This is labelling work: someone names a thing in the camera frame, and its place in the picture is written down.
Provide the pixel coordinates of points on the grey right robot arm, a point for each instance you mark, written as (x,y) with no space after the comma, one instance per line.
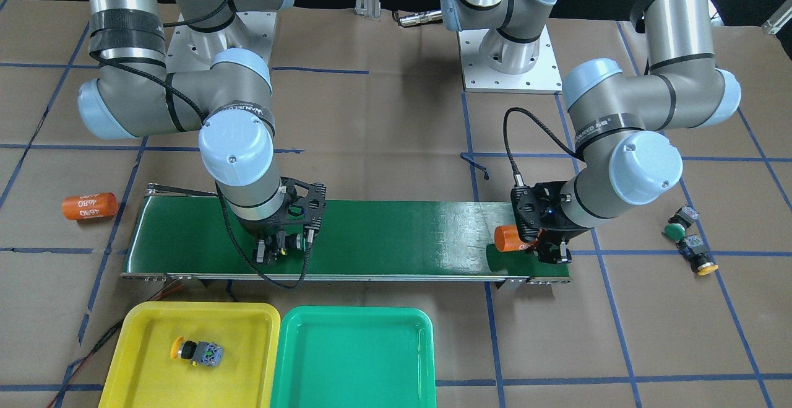
(226,98)

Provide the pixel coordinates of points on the yellow plastic tray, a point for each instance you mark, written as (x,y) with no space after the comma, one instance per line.
(142,374)

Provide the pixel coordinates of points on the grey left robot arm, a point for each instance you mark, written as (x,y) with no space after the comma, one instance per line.
(618,119)

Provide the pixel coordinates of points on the yellow push button upper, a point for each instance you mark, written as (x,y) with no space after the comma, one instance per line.
(693,250)

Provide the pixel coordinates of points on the orange cylinder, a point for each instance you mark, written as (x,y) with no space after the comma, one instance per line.
(506,238)
(90,206)

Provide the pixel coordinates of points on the green plastic tray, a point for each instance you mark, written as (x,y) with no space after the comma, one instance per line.
(355,356)

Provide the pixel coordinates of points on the green mushroom push button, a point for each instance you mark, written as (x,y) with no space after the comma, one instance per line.
(677,225)

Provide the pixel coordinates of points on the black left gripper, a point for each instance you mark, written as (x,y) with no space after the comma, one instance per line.
(573,233)

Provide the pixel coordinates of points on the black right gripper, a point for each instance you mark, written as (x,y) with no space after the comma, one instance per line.
(265,232)

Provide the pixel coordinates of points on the yellow mushroom push button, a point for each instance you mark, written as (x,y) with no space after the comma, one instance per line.
(203,353)

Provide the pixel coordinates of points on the green conveyor belt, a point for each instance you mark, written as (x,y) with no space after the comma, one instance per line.
(181,236)

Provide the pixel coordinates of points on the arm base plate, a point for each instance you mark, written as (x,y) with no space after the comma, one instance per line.
(193,50)
(493,64)

